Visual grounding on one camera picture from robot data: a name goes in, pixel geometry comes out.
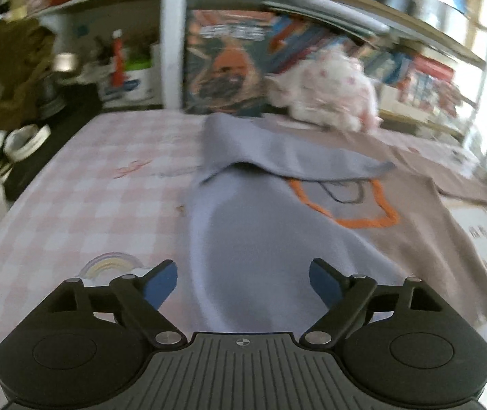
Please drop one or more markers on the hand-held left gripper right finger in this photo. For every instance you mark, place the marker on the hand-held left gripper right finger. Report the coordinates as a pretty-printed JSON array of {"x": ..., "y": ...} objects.
[{"x": 322, "y": 282}]

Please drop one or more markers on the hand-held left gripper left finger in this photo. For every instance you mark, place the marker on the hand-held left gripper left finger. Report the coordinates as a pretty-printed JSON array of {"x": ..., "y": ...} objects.
[{"x": 164, "y": 279}]

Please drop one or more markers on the brown and lavender sweater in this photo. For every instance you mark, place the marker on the brown and lavender sweater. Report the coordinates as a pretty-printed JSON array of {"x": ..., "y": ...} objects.
[{"x": 247, "y": 230}]

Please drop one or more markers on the black box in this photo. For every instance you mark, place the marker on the black box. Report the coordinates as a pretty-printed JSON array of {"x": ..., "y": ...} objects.
[{"x": 68, "y": 128}]

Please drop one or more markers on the white blue labelled box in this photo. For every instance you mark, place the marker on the white blue labelled box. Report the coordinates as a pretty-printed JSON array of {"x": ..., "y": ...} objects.
[{"x": 115, "y": 92}]

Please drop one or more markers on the white wristwatch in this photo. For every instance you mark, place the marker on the white wristwatch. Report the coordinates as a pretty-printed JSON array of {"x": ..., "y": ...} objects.
[{"x": 25, "y": 141}]

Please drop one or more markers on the white and pink plush rabbit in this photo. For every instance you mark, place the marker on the white and pink plush rabbit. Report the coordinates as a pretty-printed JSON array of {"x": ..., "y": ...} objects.
[{"x": 333, "y": 85}]

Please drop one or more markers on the row of small colourful bottles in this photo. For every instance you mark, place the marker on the row of small colourful bottles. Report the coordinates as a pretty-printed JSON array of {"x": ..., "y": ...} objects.
[{"x": 427, "y": 92}]

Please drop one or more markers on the white jar with green lid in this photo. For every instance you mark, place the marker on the white jar with green lid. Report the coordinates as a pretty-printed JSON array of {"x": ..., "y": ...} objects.
[{"x": 138, "y": 77}]

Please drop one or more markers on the large illustrated book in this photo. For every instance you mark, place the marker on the large illustrated book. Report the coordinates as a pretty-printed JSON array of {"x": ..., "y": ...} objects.
[{"x": 222, "y": 72}]

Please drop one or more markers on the dark round pot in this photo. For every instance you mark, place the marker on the dark round pot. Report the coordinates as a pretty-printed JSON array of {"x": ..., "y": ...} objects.
[{"x": 51, "y": 96}]

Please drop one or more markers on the red book box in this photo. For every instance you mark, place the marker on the red book box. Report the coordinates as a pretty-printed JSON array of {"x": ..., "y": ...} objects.
[{"x": 433, "y": 68}]

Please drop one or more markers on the red tassel ornament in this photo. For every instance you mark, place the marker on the red tassel ornament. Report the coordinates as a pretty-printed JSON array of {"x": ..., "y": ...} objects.
[{"x": 118, "y": 59}]

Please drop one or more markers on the white shelf unit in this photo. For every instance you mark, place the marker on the white shelf unit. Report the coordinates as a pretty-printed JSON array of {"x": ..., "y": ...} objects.
[{"x": 174, "y": 51}]

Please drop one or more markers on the row of upright books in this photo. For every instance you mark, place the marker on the row of upright books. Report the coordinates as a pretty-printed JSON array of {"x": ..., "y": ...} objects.
[{"x": 380, "y": 59}]

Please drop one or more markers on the metal bowl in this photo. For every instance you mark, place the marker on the metal bowl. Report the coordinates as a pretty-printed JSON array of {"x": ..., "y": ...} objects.
[{"x": 66, "y": 62}]

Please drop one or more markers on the olive green cloth bag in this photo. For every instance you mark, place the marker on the olive green cloth bag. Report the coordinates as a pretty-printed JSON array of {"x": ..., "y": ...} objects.
[{"x": 4, "y": 72}]

